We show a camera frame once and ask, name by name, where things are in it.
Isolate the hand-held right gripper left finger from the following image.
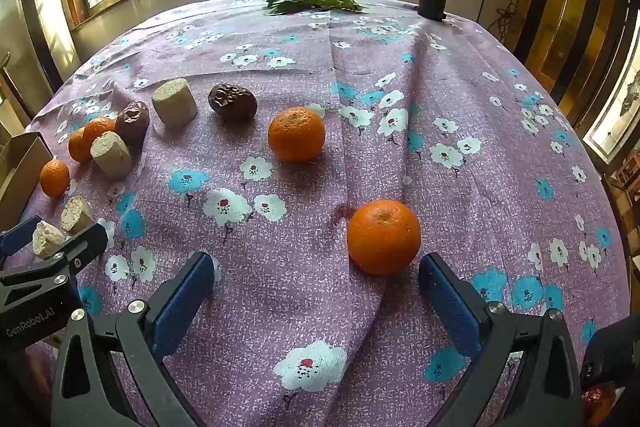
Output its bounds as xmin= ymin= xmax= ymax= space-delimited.
xmin=50 ymin=251 xmax=217 ymax=427

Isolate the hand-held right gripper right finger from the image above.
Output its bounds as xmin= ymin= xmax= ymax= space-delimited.
xmin=418 ymin=253 xmax=585 ymax=427

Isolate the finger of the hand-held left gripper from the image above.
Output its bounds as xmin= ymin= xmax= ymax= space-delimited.
xmin=0 ymin=223 xmax=109 ymax=291
xmin=0 ymin=216 xmax=44 ymax=259

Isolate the beige cylindrical snack piece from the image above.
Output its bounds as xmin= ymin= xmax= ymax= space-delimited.
xmin=32 ymin=220 xmax=66 ymax=259
xmin=90 ymin=131 xmax=133 ymax=179
xmin=151 ymin=78 xmax=198 ymax=126
xmin=60 ymin=196 xmax=95 ymax=235

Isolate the small orange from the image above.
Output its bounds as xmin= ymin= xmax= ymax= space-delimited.
xmin=39 ymin=159 xmax=71 ymax=198
xmin=67 ymin=127 xmax=93 ymax=164
xmin=82 ymin=117 xmax=117 ymax=148

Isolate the cardboard box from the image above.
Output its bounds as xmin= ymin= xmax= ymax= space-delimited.
xmin=0 ymin=132 xmax=53 ymax=219

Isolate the large orange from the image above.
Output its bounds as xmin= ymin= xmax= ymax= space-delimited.
xmin=346 ymin=199 xmax=422 ymax=276
xmin=267 ymin=106 xmax=327 ymax=164

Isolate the dark red date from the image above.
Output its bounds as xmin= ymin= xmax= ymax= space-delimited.
xmin=208 ymin=82 xmax=258 ymax=124
xmin=114 ymin=101 xmax=151 ymax=146

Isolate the red object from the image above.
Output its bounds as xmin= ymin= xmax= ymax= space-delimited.
xmin=582 ymin=384 xmax=617 ymax=427

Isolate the purple floral tablecloth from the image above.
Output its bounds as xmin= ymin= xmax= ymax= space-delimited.
xmin=25 ymin=0 xmax=631 ymax=427

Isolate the green leafy vegetable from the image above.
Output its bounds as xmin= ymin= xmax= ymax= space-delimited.
xmin=265 ymin=0 xmax=366 ymax=16

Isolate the brown cable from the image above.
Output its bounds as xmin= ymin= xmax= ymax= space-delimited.
xmin=487 ymin=2 xmax=518 ymax=42

